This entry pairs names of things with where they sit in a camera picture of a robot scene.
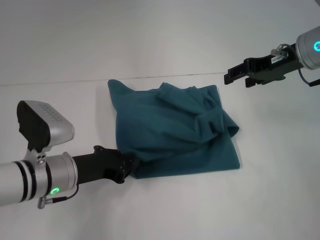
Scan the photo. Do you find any right arm cable with plug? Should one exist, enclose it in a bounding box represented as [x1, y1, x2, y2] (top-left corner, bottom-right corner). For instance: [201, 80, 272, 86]
[269, 44, 320, 88]

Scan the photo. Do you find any blue t-shirt with pink print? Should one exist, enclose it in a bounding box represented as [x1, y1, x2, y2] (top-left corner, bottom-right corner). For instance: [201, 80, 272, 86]
[107, 79, 242, 180]

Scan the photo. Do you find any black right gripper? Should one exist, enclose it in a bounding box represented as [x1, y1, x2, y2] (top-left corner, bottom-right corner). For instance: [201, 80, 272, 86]
[224, 43, 301, 88]

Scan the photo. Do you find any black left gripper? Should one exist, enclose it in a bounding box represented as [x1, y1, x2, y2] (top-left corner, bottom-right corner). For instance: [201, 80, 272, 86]
[72, 144, 141, 185]

